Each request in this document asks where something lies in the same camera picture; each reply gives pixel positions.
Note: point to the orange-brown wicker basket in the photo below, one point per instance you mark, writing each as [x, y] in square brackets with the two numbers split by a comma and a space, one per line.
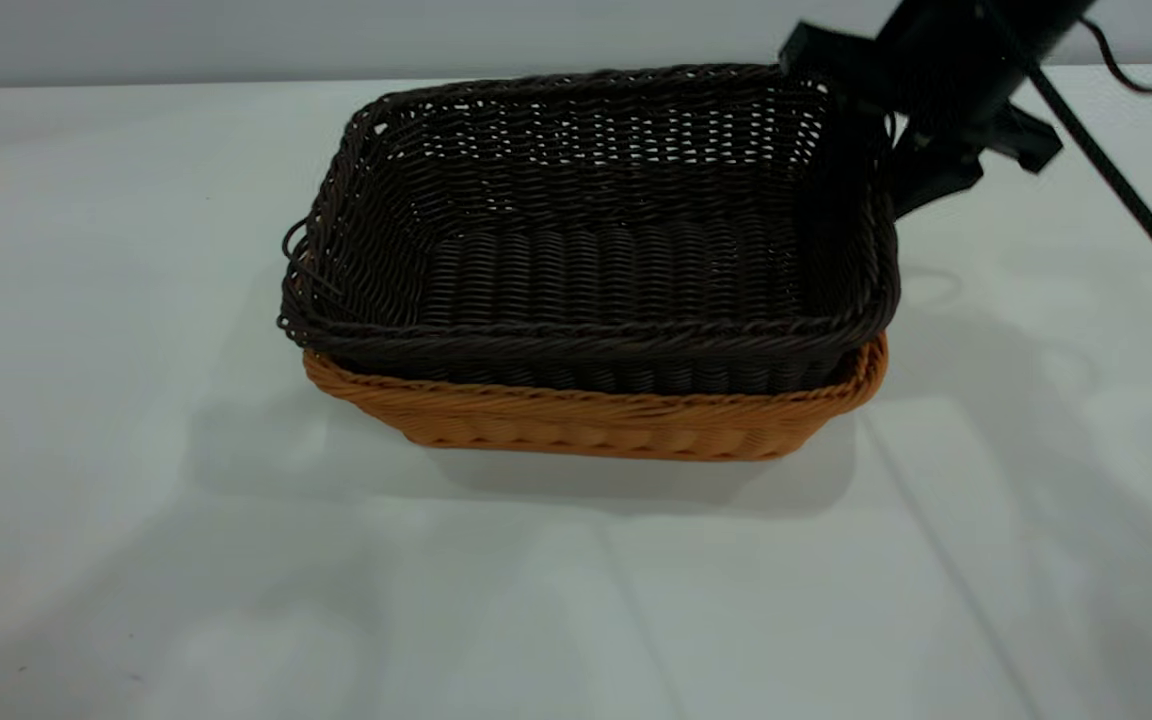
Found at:
[586, 430]

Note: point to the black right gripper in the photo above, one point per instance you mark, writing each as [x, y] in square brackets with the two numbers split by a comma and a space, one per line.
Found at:
[941, 125]

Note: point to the dark brown wicker basket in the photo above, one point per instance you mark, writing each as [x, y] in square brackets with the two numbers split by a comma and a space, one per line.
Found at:
[586, 270]

